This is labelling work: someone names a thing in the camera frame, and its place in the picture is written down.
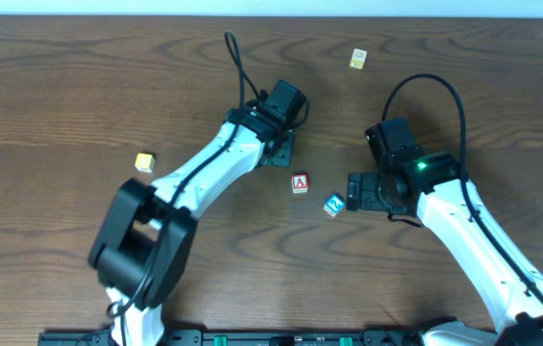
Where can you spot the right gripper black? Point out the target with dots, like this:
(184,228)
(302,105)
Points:
(364,192)

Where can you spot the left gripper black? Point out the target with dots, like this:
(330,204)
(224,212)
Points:
(282,152)

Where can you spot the blue number 2 block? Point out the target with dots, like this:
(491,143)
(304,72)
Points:
(334,205)

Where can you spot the red letter A block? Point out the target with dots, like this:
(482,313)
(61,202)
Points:
(300,183)

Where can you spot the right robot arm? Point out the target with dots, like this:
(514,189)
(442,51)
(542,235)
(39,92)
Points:
(434,192)

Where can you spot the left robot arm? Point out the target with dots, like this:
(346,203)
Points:
(143,244)

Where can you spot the yellow letter far block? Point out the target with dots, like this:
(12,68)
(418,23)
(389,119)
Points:
(358,59)

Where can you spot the yellow wooden block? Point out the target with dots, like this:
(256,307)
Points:
(145,162)

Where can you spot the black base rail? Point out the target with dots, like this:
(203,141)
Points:
(287,338)

